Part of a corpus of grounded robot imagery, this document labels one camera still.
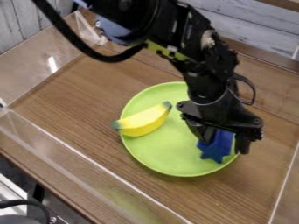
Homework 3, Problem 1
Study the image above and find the blue plastic block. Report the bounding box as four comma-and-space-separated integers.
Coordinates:
198, 129, 235, 164

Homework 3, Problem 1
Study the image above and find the clear acrylic corner bracket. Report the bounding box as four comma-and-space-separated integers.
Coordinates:
75, 11, 108, 46

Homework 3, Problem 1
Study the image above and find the clear acrylic tray wall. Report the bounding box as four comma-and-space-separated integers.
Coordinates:
0, 102, 192, 224

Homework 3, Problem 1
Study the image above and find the yellow toy banana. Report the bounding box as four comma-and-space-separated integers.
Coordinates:
112, 101, 174, 137

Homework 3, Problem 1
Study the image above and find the black cable lower left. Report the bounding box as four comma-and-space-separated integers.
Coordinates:
0, 199, 52, 224

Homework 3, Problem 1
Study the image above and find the green round plate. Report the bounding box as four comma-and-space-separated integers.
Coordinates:
120, 81, 239, 177

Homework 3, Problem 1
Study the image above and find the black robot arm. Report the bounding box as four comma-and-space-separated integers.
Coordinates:
31, 0, 263, 154

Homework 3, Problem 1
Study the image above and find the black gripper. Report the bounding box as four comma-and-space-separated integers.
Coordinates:
176, 100, 263, 154

